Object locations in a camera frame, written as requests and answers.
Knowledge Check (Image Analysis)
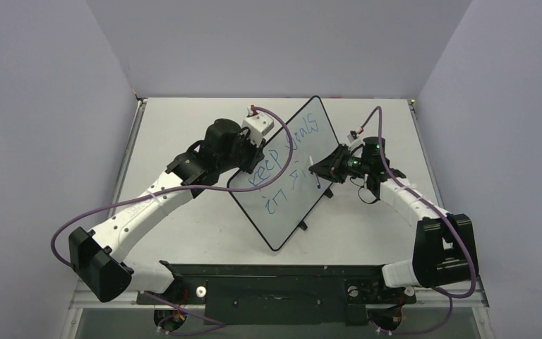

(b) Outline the white whiteboard black frame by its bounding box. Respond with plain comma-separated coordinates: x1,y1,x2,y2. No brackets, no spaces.
227,96,339,251

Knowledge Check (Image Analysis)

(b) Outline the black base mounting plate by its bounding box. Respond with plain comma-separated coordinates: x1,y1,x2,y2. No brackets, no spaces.
137,263,416,326

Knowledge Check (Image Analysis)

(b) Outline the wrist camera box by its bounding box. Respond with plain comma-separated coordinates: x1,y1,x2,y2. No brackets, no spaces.
241,113,275,145
347,131,362,149

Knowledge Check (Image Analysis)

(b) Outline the aluminium table frame rail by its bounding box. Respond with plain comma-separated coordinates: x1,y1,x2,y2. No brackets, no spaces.
60,98,148,338

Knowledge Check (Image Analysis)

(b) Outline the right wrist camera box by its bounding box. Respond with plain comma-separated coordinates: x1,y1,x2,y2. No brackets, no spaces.
347,131,362,149

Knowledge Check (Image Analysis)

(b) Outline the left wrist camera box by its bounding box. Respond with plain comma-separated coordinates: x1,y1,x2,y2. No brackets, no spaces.
241,113,275,145

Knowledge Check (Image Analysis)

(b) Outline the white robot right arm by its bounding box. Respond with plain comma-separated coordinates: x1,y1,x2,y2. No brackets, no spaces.
309,137,478,302

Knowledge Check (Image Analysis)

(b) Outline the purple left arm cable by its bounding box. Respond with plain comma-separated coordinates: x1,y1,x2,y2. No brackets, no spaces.
49,105,296,338

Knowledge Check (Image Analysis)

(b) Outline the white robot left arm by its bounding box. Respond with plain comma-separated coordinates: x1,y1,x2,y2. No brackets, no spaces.
68,114,274,304

